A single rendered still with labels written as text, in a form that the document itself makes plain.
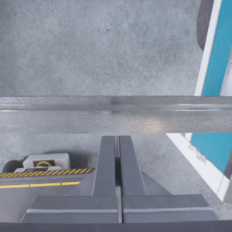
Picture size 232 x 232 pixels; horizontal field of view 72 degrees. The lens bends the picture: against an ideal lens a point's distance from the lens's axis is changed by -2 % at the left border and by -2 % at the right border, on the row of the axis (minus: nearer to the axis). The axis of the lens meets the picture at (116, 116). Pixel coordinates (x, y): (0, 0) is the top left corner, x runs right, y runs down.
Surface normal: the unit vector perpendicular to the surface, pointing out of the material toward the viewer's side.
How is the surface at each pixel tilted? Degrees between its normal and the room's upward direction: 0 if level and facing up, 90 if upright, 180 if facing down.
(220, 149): 90
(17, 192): 0
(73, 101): 0
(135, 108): 75
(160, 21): 0
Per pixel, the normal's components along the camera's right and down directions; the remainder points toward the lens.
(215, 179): -0.99, -0.10
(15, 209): 0.02, 0.26
